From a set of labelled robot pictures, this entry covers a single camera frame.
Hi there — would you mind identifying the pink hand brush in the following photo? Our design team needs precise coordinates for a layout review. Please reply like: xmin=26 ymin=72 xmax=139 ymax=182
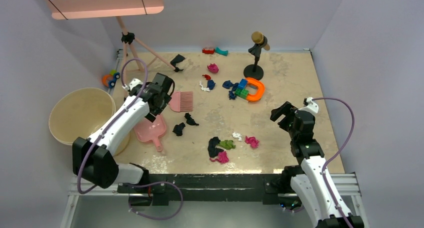
xmin=168 ymin=91 xmax=194 ymax=112

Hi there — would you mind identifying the pink dustpan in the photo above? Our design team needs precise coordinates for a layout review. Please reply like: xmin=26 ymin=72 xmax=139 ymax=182
xmin=133 ymin=115 xmax=167 ymax=152

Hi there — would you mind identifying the small white paper scrap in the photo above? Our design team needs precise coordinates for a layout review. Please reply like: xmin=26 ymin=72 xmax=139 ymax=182
xmin=232 ymin=132 xmax=243 ymax=141

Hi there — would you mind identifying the green paper scrap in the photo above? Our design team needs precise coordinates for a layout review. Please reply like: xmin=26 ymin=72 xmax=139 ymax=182
xmin=219 ymin=140 xmax=236 ymax=150

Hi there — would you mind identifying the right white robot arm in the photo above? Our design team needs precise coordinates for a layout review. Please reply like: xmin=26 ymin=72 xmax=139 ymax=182
xmin=270 ymin=97 xmax=365 ymax=228

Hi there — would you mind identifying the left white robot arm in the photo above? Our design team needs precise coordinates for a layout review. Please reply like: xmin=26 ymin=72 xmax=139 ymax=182
xmin=72 ymin=73 xmax=175 ymax=194

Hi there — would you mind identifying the orange horseshoe toy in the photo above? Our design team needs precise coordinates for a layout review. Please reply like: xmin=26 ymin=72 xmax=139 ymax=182
xmin=245 ymin=77 xmax=266 ymax=102

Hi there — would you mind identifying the green toy brick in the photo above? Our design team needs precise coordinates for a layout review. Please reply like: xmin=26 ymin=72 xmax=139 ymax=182
xmin=234 ymin=88 xmax=249 ymax=100

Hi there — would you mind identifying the black stand gold microphone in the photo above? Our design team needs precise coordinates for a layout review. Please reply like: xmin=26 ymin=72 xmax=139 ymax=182
xmin=243 ymin=31 xmax=270 ymax=80

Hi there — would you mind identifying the orange blue toy car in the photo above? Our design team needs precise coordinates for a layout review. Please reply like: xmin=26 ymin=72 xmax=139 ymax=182
xmin=101 ymin=70 xmax=121 ymax=88

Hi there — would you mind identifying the blue toy brick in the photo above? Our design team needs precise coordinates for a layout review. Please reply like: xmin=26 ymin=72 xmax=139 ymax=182
xmin=237 ymin=79 xmax=248 ymax=90

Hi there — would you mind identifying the red toy block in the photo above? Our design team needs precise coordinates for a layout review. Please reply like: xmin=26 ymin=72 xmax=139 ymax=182
xmin=202 ymin=47 xmax=215 ymax=54

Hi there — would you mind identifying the teal curved toy piece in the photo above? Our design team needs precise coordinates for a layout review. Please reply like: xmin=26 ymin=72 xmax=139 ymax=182
xmin=214 ymin=47 xmax=229 ymax=56

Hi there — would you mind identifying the beige round bucket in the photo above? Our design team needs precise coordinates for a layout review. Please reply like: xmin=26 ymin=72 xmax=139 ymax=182
xmin=48 ymin=87 xmax=117 ymax=145

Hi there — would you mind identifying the pink music stand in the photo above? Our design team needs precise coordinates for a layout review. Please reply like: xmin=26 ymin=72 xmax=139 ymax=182
xmin=38 ymin=0 xmax=184 ymax=98

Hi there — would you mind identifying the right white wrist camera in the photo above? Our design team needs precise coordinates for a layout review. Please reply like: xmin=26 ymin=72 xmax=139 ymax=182
xmin=299 ymin=97 xmax=319 ymax=115

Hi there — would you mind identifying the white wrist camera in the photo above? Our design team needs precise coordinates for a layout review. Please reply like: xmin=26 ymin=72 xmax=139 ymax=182
xmin=299 ymin=97 xmax=319 ymax=115
xmin=122 ymin=78 xmax=143 ymax=92

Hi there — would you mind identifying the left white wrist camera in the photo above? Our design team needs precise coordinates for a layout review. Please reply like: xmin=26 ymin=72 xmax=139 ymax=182
xmin=122 ymin=78 xmax=143 ymax=92

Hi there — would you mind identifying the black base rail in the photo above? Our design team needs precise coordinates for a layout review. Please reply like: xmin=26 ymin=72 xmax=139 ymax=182
xmin=117 ymin=174 xmax=302 ymax=210

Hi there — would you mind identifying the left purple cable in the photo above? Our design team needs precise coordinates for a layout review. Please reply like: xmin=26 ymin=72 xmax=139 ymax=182
xmin=76 ymin=58 xmax=184 ymax=221

